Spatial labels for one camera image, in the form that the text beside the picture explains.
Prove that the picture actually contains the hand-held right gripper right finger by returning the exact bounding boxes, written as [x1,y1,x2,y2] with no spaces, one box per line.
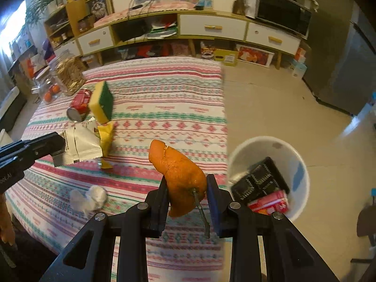
[206,174,341,282]

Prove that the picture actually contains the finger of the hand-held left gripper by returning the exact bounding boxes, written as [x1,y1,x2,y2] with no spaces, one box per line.
[0,132,66,161]
[0,146,67,171]

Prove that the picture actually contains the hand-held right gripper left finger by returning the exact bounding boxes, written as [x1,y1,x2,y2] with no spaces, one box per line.
[39,176,169,282]

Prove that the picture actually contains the orange peel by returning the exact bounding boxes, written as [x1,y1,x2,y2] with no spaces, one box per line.
[148,139,210,239]

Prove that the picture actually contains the white foil wrapper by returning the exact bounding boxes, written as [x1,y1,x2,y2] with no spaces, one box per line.
[53,117,102,166]

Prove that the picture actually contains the black plastic tray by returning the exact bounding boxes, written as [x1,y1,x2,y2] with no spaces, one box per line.
[231,156,291,209]

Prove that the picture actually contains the drink carton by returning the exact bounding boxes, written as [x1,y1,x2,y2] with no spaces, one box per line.
[248,189,290,215]

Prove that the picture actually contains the white plastic bin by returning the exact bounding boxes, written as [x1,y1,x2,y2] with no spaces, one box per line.
[227,136,310,222]

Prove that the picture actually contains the person's left hand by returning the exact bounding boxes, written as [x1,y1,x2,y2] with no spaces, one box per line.
[0,192,15,246]

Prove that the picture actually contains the dark bench with white cushion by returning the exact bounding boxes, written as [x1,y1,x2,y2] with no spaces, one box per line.
[0,86,27,130]

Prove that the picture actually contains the small red can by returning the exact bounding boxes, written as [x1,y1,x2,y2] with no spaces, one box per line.
[67,89,93,123]

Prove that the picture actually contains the glass jar with wooden lid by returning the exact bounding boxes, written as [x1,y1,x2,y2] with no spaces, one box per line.
[32,67,61,103]

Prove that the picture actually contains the yellow snack wrapper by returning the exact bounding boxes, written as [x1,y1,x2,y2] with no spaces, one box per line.
[97,122,115,170]

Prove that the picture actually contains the white crumpled tissue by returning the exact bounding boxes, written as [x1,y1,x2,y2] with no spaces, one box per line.
[70,185,108,212]

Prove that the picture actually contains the glass jar of snacks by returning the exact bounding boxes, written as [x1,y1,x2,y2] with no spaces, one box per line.
[54,53,86,96]

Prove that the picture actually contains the yellow green sponge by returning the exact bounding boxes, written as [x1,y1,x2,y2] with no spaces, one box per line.
[89,81,114,123]

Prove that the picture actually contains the purple bag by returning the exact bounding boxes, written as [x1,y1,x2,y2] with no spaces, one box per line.
[43,39,56,56]

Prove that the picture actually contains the brown glass jars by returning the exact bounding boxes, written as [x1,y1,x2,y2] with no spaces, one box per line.
[78,15,94,33]

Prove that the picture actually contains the trailing green plant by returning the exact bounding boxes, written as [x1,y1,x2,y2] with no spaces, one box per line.
[25,3,44,27]

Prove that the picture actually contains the wooden shelf unit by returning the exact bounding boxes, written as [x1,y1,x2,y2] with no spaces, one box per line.
[44,0,89,46]

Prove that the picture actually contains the framed cat picture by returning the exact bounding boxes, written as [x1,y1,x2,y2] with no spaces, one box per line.
[86,0,114,24]

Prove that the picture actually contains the yellow cardboard box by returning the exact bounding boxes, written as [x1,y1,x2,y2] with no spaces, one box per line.
[214,49,239,66]

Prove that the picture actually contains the dark wooden chair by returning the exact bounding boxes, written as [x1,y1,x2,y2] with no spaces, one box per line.
[357,206,376,268]

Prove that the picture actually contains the red festive picture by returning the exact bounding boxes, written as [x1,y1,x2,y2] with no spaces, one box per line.
[236,44,275,68]

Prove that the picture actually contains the stacked small boxes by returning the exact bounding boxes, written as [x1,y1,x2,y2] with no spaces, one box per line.
[289,47,307,78]

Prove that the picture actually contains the white wooden media cabinet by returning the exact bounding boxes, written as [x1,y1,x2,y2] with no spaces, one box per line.
[75,9,310,71]

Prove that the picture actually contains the pink cloth runner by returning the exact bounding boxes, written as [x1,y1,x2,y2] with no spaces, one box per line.
[94,0,197,25]

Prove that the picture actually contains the black microwave oven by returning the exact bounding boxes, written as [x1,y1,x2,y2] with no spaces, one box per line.
[255,0,312,37]

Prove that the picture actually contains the grey refrigerator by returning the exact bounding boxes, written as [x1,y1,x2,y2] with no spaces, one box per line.
[302,0,376,116]

